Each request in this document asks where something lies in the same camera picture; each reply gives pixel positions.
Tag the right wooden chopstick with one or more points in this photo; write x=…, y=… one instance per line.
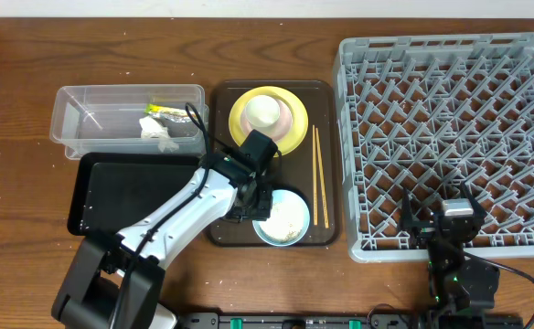
x=321, y=177

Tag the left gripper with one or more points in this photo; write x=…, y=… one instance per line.
x=263, y=216

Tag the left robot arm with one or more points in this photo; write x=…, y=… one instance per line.
x=115, y=279

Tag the yellow plate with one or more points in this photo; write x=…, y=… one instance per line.
x=299, y=126

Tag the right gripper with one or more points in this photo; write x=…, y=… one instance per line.
x=422, y=229

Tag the green yellow snack wrapper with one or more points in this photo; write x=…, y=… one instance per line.
x=169, y=114

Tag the pink bowl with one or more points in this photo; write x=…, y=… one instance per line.
x=278, y=130

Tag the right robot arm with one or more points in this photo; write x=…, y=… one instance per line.
x=463, y=287

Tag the clear plastic waste bin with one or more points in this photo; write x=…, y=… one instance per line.
x=105, y=118

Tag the light blue bowl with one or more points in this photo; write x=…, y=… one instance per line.
x=289, y=220

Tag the cream white cup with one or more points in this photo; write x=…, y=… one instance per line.
x=262, y=111

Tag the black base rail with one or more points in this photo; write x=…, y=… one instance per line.
x=377, y=320

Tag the wooden chopstick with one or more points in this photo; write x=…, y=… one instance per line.
x=314, y=177
x=321, y=177

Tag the dark brown serving tray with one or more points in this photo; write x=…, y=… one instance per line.
x=296, y=173

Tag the grey plastic dishwasher rack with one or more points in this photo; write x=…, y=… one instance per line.
x=428, y=114

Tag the black plastic tray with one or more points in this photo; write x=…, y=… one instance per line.
x=114, y=191

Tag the white tissue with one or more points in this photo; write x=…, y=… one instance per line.
x=154, y=129

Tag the left wooden chopstick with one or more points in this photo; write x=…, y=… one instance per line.
x=314, y=177

